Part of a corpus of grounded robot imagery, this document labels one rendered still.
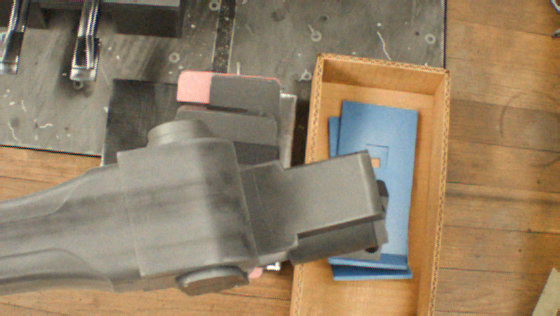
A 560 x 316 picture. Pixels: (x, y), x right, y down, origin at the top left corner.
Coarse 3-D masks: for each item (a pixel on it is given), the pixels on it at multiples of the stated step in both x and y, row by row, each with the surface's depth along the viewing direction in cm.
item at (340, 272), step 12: (336, 120) 109; (336, 132) 108; (336, 144) 108; (372, 156) 108; (384, 156) 108; (384, 168) 108; (336, 264) 105; (336, 276) 102; (348, 276) 102; (360, 276) 102; (372, 276) 102; (384, 276) 103; (396, 276) 103; (408, 276) 103
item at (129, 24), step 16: (0, 0) 103; (0, 16) 107; (32, 16) 107; (48, 16) 110; (112, 16) 106; (128, 16) 106; (144, 16) 106; (160, 16) 105; (176, 16) 105; (128, 32) 110; (144, 32) 110; (160, 32) 109; (176, 32) 109
